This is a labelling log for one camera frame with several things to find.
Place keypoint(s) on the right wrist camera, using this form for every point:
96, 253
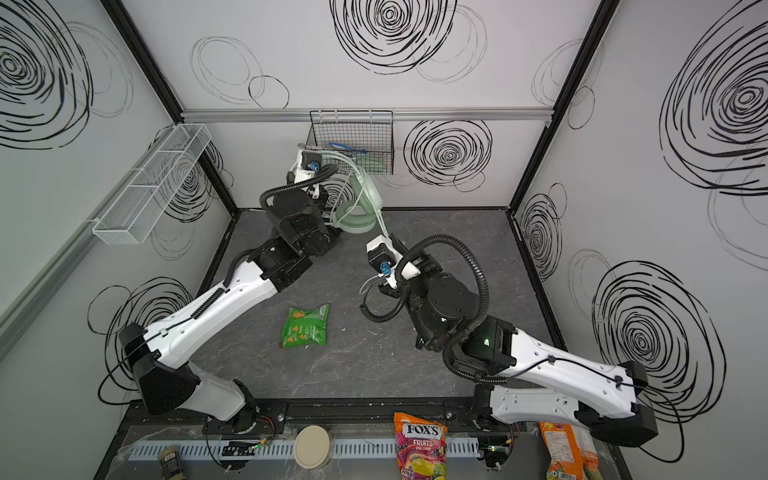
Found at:
385, 256

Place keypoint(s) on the round beige lid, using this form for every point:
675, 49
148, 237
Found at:
312, 447

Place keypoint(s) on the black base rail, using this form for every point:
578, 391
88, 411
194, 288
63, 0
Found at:
268, 416

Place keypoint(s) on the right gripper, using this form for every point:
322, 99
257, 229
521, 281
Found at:
399, 264

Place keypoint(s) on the small dark jar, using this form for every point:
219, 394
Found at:
170, 464

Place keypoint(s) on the mint green headphones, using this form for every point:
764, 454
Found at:
363, 211

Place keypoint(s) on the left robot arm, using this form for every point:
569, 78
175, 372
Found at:
159, 355

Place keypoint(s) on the black wire basket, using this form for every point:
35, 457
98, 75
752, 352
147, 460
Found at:
371, 130

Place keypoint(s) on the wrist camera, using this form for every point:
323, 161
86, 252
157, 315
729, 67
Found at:
306, 165
385, 256

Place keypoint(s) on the green snack bag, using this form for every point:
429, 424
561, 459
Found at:
305, 327

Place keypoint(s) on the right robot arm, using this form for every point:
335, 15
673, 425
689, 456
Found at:
442, 287

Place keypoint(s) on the Fox's fruits candy bag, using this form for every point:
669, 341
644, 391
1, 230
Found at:
421, 447

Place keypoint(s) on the white wire shelf basket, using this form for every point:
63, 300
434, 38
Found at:
152, 185

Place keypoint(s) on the blue handled tool in basket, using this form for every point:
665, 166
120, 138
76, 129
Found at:
345, 148

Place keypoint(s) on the orange snack bag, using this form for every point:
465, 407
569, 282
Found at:
573, 454

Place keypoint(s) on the green item in basket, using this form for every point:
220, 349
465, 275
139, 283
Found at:
375, 163

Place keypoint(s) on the aluminium wall rail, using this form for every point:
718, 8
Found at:
292, 115

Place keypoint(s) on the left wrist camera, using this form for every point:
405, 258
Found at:
306, 165

